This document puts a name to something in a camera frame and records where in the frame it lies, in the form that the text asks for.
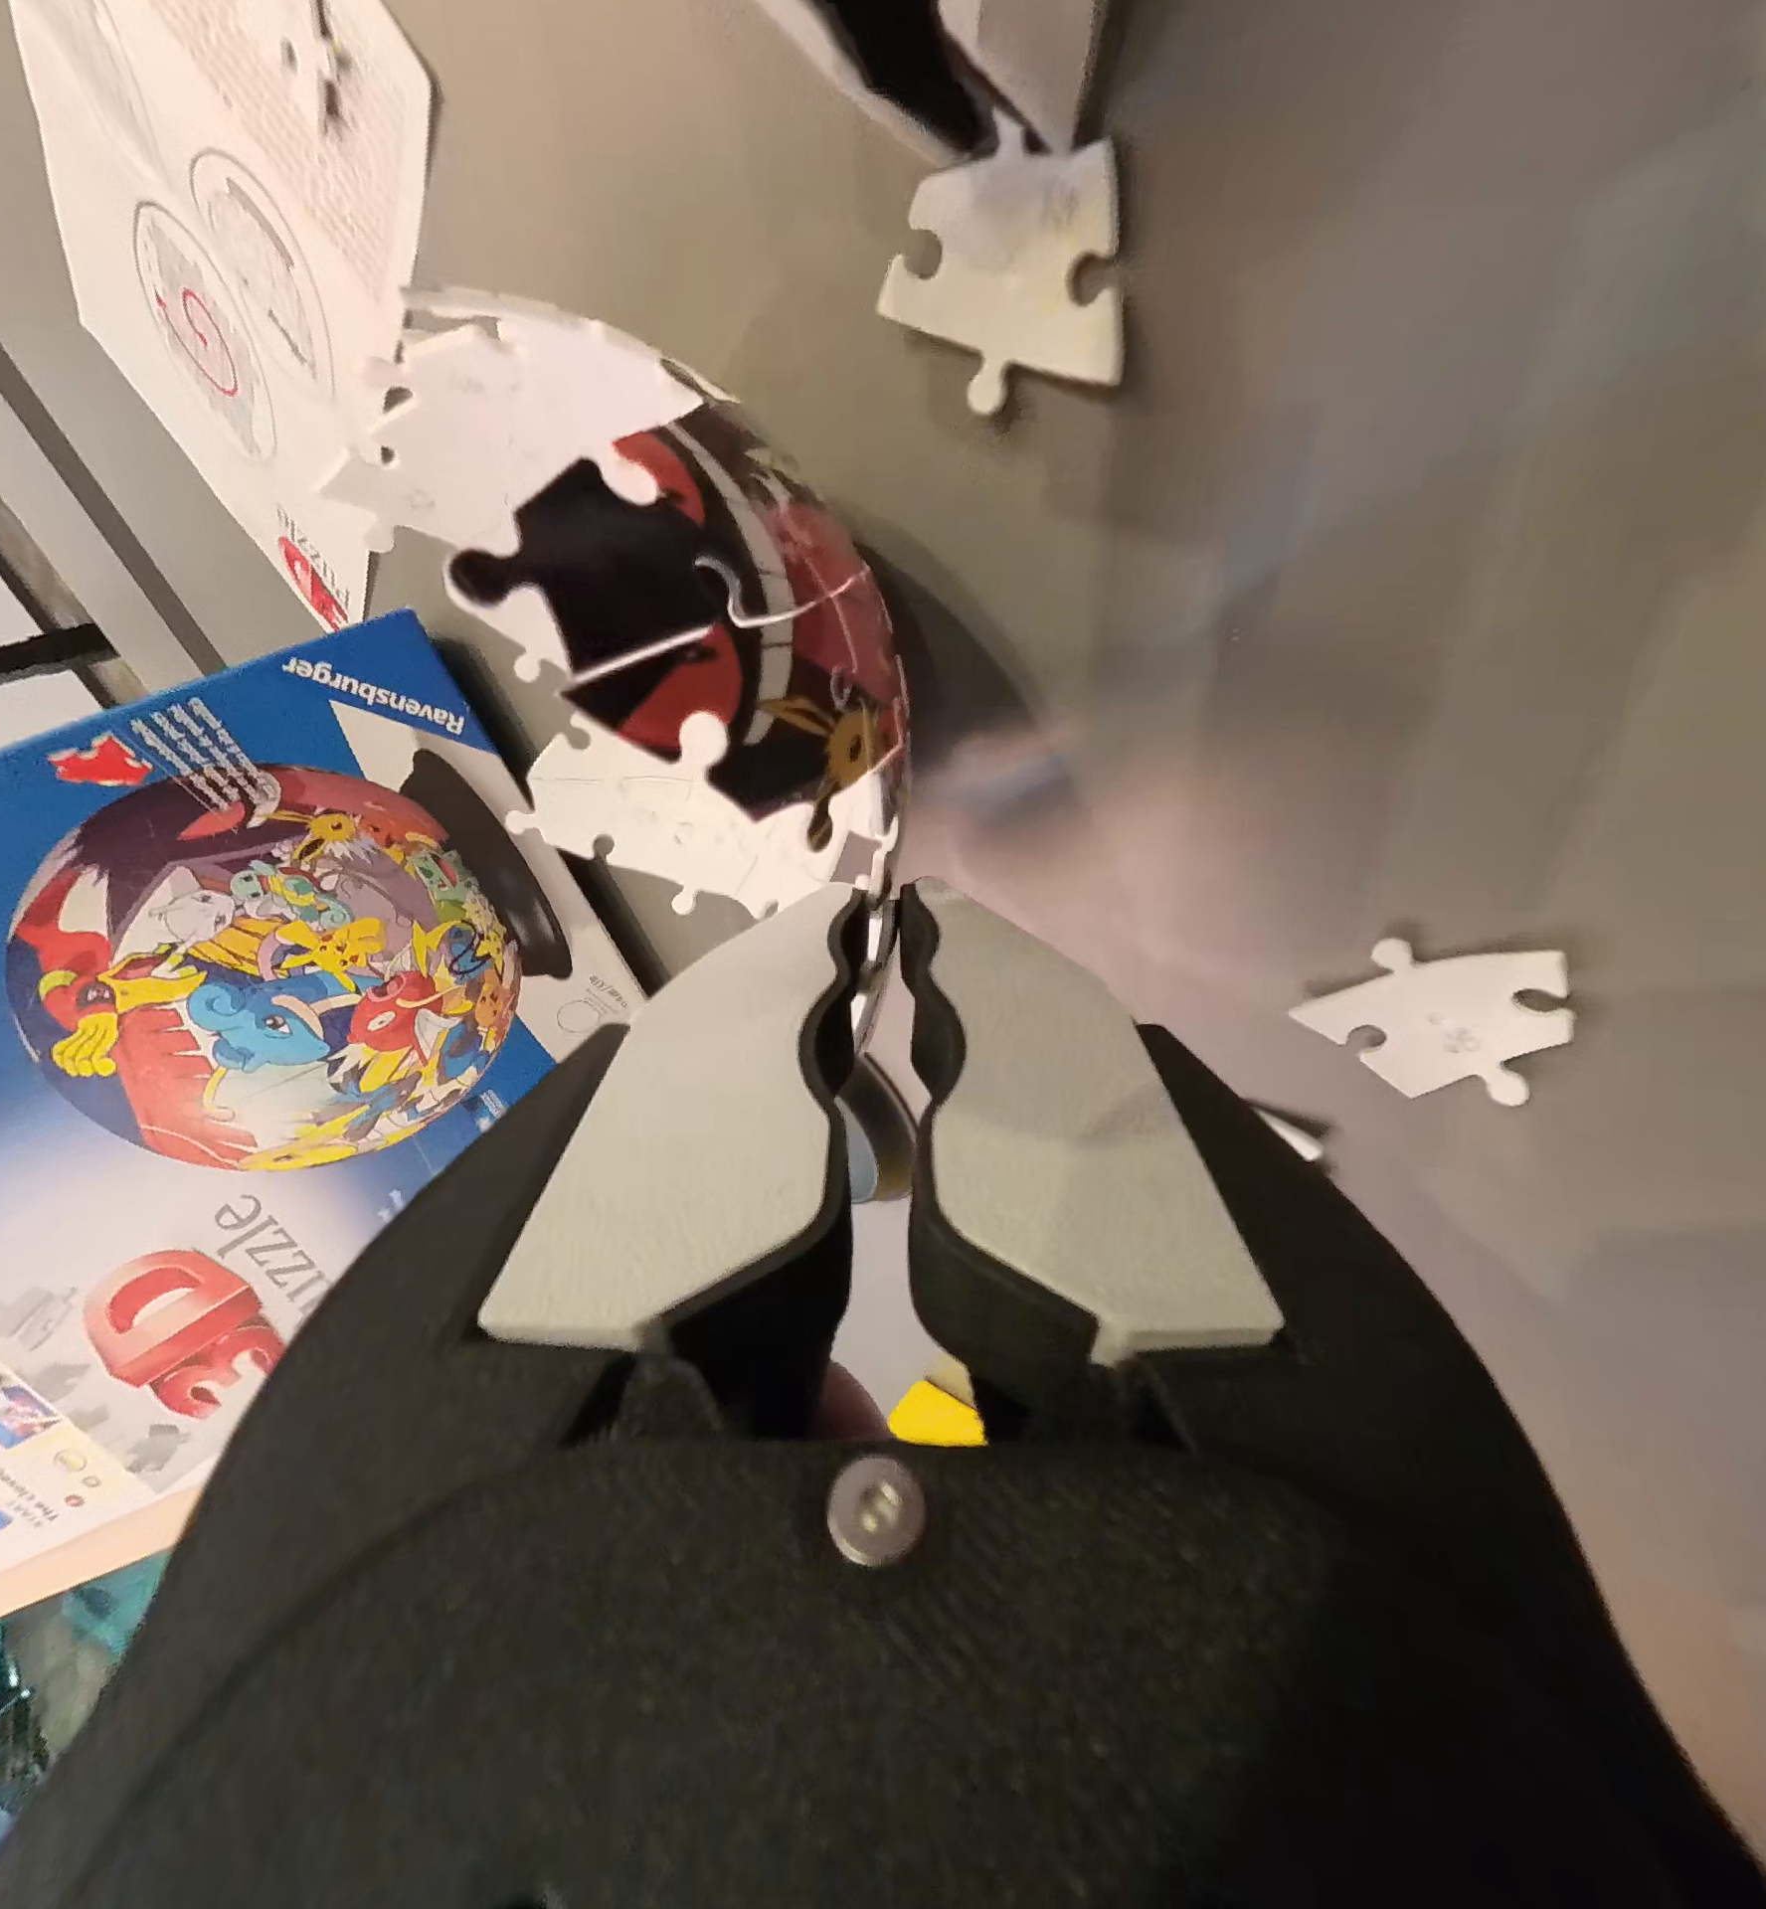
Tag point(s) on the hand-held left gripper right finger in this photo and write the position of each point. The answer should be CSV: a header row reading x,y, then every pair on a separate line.
x,y
1080,1165

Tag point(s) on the partly built puzzle ball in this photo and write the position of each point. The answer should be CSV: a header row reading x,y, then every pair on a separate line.
x,y
643,600

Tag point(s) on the blue puzzle box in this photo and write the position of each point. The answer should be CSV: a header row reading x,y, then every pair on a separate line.
x,y
226,972

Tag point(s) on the yellow chair seat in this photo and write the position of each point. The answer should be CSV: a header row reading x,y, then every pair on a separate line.
x,y
935,1417

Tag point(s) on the black metal table frame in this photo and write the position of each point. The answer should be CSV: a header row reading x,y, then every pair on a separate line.
x,y
2,660

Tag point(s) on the teal plastic bag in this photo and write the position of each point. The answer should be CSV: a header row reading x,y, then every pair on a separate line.
x,y
2,1714

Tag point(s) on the white instruction sheet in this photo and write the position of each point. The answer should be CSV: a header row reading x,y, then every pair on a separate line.
x,y
157,150

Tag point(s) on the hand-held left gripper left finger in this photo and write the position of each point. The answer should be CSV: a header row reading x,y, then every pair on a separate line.
x,y
678,1165

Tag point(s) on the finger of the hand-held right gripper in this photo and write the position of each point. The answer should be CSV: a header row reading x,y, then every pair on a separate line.
x,y
1050,63
884,63

